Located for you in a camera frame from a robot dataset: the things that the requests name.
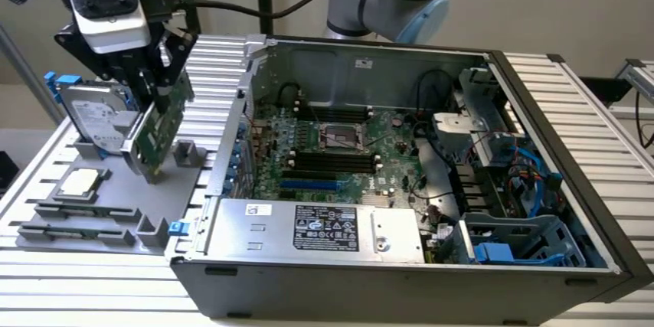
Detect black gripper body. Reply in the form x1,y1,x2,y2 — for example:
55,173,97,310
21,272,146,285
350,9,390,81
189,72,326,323
54,0,198,99

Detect green graphics card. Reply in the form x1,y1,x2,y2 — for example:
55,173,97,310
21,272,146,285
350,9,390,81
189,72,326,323
120,74,196,185

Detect black RAM slot bank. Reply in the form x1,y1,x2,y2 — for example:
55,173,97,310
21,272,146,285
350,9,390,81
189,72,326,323
285,149,382,175
293,101,380,124

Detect blue expansion slot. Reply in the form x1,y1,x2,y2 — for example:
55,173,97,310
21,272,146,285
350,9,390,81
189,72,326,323
277,178,341,193

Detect silver hard disk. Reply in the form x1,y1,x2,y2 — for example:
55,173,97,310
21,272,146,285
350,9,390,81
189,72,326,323
54,78,140,159

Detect silver CPU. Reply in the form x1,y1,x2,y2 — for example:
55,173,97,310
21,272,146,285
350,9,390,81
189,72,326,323
57,168,112,201

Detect grey parts rack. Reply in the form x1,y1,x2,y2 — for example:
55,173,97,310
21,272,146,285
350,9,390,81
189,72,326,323
14,138,218,256

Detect black box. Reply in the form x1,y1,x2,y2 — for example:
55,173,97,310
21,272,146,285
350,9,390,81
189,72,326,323
0,150,19,191

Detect metal CPU socket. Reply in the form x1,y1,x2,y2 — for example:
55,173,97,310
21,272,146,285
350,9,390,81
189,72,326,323
316,121,368,152

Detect green RAM stick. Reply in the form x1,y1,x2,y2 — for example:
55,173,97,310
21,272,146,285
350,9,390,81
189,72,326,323
17,224,137,244

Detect silver power supply unit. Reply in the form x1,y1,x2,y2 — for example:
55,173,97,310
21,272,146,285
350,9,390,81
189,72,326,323
205,198,429,265

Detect green motherboard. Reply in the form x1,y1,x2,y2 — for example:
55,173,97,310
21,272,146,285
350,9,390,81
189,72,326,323
244,104,447,214

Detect black open PC case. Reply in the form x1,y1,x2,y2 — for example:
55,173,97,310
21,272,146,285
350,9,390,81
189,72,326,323
162,33,645,320

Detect blue disk bay latch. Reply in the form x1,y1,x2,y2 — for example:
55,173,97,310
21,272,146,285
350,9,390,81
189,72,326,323
472,242,516,265

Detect grey disk bay cage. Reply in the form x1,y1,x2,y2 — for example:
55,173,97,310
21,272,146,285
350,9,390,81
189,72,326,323
457,211,585,267

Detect aluminium side table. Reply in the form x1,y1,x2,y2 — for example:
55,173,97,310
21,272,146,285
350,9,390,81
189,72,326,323
605,57,654,116

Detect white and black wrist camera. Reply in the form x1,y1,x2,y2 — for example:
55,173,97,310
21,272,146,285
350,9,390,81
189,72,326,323
58,0,153,54

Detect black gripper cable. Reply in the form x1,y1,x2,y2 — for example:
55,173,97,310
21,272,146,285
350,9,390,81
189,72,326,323
170,0,333,20

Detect blue disk caddy bracket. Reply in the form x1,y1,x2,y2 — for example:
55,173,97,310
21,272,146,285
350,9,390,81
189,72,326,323
43,70,80,117

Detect aluminium frame post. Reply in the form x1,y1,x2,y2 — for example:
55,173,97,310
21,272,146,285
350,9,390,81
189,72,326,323
0,22,53,129

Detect black looped case wire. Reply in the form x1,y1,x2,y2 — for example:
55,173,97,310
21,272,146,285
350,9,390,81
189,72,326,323
412,69,455,114

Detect silver drive cage bracket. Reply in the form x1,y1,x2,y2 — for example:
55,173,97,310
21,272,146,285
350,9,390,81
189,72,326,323
429,67,528,169

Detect blue disk wire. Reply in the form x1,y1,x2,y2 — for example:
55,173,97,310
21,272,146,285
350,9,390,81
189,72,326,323
508,142,563,224

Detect black hanging cable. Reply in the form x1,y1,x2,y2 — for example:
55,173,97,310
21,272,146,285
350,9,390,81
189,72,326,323
633,87,654,146

